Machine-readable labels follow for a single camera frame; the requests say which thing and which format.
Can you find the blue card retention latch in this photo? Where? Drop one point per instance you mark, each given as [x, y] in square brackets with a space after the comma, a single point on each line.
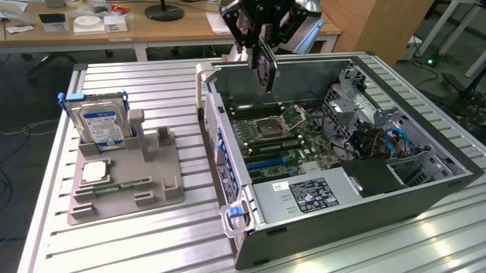
[235, 188]
[220, 142]

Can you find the black expansion slot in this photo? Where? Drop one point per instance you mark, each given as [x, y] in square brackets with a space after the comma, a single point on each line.
[266, 159]

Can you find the clear plastic bag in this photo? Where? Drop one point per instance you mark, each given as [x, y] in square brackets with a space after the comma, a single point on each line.
[15, 14]

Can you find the silver CPU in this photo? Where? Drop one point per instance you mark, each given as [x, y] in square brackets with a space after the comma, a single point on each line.
[95, 172]

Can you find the white paper stack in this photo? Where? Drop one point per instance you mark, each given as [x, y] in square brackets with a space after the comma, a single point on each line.
[216, 24]

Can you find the grey cup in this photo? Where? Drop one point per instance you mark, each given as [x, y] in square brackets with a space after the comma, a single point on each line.
[55, 3]

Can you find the green motherboard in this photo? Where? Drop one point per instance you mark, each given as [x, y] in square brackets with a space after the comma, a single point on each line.
[303, 153]

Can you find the white paper card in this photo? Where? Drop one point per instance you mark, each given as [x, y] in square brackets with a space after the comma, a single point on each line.
[19, 29]

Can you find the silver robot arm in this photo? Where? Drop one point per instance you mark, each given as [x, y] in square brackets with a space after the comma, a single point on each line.
[303, 37]

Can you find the open grey PC case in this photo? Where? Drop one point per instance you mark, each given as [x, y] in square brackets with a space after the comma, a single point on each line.
[342, 227]

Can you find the metal drive bay bracket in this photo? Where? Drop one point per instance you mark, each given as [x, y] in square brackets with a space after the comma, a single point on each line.
[417, 170]

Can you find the white box with black top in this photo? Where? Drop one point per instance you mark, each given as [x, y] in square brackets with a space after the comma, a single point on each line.
[54, 22]

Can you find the CPU socket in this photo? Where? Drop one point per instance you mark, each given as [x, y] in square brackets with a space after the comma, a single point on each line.
[270, 127]

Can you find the black connector block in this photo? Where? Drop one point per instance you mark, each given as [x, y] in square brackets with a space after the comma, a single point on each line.
[361, 142]

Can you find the wooden desk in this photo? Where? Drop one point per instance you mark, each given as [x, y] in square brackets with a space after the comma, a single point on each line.
[163, 31]

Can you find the blue expansion slot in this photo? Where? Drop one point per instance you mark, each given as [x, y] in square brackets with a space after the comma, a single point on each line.
[266, 165]

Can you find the black power supply label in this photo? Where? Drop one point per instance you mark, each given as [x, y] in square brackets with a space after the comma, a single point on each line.
[313, 196]

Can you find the green lit power switch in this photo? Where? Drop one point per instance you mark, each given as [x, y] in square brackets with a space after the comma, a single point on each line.
[430, 62]

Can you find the grey parts rack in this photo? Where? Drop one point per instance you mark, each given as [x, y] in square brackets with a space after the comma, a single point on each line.
[163, 165]

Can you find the installed RAM stick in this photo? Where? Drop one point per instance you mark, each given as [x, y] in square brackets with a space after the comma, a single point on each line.
[272, 146]

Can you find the grey power supply unit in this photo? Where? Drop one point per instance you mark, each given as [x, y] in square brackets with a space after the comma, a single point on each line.
[272, 204]

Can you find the wooden cabinet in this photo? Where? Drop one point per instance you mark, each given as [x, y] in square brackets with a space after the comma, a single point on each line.
[379, 28]

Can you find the silver chipset heatsink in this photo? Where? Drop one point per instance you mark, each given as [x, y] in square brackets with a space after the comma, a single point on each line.
[314, 167]

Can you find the red packet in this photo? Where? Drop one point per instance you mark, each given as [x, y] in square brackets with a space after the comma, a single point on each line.
[118, 8]

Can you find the black round lamp base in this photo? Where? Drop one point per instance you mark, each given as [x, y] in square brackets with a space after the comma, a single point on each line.
[164, 13]

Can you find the plain white box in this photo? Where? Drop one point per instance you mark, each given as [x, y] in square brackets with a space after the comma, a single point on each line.
[115, 24]

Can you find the black floor stand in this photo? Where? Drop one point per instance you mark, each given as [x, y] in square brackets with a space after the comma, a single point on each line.
[466, 91]

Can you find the white barcode sticker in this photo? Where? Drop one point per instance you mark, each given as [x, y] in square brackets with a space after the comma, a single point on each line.
[280, 186]

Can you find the metal disk bay cage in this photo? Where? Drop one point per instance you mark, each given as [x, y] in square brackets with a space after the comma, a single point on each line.
[342, 111]

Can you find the white desk frame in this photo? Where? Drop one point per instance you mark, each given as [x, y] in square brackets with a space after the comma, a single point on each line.
[447, 17]

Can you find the white box with round dish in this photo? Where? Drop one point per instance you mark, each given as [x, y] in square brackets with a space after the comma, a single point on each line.
[88, 25]

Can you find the silver socket cover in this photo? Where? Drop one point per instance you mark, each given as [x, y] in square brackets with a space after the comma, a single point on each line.
[294, 115]

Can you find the hard disk with blue carrier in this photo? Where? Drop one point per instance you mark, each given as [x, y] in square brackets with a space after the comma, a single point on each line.
[100, 125]

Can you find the white tape roll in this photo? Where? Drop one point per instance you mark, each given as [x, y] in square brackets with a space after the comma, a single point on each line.
[72, 3]

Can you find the green RAM stick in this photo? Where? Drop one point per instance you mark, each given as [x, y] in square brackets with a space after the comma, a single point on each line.
[118, 188]

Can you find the black chair base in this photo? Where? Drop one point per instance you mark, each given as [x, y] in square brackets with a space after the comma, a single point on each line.
[50, 61]

